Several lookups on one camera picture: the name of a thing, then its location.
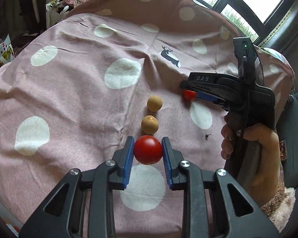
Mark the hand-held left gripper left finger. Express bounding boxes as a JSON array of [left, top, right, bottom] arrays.
[[18, 136, 135, 238]]

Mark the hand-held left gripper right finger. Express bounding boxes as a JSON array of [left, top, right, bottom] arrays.
[[161, 136, 280, 238]]

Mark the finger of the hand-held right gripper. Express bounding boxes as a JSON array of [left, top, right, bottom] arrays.
[[196, 91, 225, 105], [180, 72, 229, 98]]

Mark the red cherry tomato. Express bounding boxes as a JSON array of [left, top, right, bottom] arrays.
[[183, 89, 197, 102], [134, 135, 164, 165]]

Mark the person's right hand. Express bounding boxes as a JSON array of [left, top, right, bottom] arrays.
[[221, 115, 281, 207]]

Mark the brown longan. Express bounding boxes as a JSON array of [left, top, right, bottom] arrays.
[[147, 95, 163, 112], [141, 115, 159, 134]]

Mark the grey sofa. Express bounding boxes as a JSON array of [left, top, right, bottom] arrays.
[[276, 82, 298, 189]]

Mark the red patterned cloth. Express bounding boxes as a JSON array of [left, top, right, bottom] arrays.
[[279, 141, 288, 160]]

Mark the pink polka dot cloth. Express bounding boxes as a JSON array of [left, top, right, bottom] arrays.
[[0, 0, 295, 238]]

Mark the beige fluffy cloth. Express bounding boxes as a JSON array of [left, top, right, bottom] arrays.
[[261, 183, 296, 231]]

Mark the black and white patterned bag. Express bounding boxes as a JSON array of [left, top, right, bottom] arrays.
[[46, 0, 74, 15]]

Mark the printed paper bag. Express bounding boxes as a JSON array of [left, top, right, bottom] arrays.
[[0, 35, 15, 72]]

